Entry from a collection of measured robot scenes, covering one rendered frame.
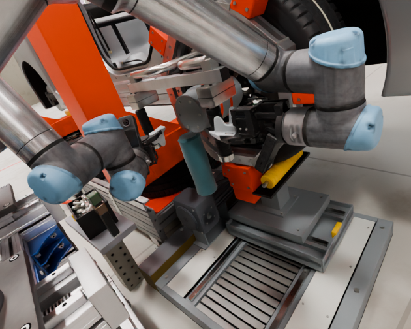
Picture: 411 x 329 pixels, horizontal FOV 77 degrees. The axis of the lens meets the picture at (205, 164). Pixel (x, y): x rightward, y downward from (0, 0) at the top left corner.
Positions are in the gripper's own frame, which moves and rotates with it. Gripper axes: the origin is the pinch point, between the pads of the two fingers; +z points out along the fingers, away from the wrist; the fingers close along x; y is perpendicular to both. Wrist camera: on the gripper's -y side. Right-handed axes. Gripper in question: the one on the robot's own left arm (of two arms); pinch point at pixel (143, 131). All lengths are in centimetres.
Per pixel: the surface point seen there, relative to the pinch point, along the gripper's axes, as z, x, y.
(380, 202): 23, 98, 82
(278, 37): -11, 47, -16
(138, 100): 0.9, 2.4, -9.8
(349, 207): 10, 74, 67
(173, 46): 14.3, 18.3, -21.6
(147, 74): -2.5, 8.6, -16.9
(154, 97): 5.1, 7.1, -8.6
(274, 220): 8, 38, 60
